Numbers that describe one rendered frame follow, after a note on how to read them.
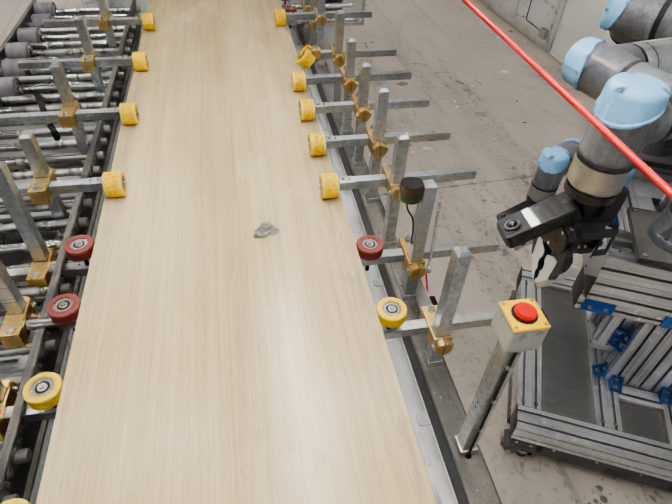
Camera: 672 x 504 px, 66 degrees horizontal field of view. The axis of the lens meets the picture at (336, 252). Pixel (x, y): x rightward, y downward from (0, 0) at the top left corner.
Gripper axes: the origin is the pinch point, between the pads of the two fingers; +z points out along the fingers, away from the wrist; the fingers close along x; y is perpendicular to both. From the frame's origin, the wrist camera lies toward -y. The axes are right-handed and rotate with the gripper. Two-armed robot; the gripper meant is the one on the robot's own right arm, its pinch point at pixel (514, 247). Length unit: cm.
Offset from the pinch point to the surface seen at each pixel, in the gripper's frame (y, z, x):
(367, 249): -49, -8, -2
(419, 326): -39.7, 0.1, -25.9
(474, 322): -23.9, 0.7, -26.4
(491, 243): -9.0, -3.4, -0.6
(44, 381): -131, -8, -33
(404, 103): -17, -13, 74
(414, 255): -36.0, -6.9, -5.7
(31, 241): -144, -9, 14
